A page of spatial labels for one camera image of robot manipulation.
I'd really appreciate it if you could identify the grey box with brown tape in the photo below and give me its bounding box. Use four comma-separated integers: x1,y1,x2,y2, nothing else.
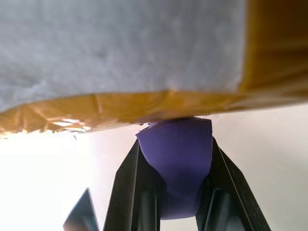
0,0,308,140

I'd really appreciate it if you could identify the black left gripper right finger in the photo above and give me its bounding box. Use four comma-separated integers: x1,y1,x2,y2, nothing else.
195,137,272,231

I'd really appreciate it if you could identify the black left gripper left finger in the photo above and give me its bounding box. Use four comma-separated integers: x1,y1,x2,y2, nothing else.
103,138,167,231

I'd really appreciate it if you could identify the dark triangular gripper housing piece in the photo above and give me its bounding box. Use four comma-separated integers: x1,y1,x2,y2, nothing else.
63,187,100,231

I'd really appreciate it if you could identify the purple cloth piece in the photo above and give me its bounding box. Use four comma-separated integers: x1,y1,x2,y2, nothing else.
135,116,214,220

